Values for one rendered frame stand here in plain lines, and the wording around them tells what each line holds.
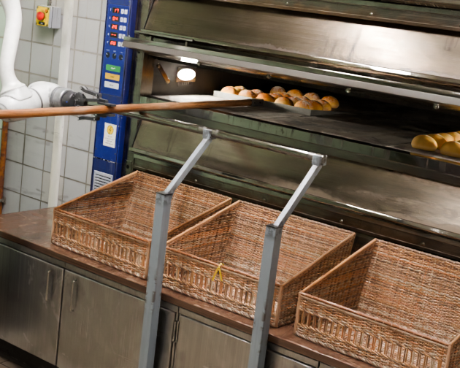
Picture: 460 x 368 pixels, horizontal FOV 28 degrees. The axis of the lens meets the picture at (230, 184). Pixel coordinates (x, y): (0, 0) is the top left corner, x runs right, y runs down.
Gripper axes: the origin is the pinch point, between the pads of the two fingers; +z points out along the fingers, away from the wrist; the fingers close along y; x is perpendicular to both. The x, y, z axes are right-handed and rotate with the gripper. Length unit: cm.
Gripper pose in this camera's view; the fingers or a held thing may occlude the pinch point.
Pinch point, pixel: (106, 109)
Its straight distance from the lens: 345.8
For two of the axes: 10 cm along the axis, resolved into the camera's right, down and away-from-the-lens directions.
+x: -6.0, 0.9, -7.9
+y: -1.2, 9.7, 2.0
